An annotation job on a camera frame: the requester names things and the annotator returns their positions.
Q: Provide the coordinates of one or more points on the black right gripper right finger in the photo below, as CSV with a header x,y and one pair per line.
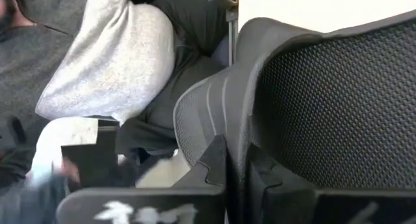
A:
x,y
292,207

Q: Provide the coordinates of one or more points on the person's hand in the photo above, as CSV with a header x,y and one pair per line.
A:
x,y
71,172

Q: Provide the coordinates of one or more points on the grey metal post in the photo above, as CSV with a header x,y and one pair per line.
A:
x,y
232,39

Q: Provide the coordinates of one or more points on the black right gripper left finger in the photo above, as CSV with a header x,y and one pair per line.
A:
x,y
146,204

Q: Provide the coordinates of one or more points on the black tablet device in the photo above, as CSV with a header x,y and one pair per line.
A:
x,y
94,156

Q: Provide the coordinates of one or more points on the person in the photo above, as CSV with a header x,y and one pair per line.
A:
x,y
29,65
113,55

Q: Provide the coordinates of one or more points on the black rubber slide sandal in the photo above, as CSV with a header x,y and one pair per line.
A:
x,y
325,104

